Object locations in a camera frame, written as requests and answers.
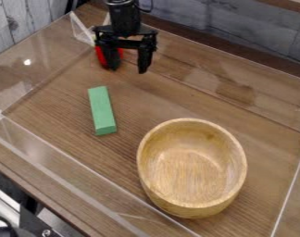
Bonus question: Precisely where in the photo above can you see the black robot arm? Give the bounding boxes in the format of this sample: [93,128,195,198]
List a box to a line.
[93,0,158,74]

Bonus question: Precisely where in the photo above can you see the wooden bowl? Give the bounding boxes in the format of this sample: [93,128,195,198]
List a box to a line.
[137,118,248,218]

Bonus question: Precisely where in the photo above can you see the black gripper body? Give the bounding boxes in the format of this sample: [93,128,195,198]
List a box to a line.
[93,25,158,52]

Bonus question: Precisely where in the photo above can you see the black cable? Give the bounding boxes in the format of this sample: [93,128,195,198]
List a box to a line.
[0,214,21,237]

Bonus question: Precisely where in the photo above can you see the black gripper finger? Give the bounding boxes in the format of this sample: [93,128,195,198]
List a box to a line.
[101,43,121,70]
[138,46,154,74]

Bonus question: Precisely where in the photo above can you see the red felt fruit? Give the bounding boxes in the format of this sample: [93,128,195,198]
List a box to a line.
[96,46,124,68]

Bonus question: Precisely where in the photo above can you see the green rectangular block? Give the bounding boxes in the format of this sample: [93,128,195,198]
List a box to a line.
[89,86,117,135]

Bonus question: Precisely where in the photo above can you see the black metal bracket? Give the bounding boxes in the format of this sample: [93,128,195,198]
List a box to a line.
[19,206,62,237]

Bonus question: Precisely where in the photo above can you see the clear acrylic tray walls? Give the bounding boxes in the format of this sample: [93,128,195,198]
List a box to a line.
[0,19,300,237]

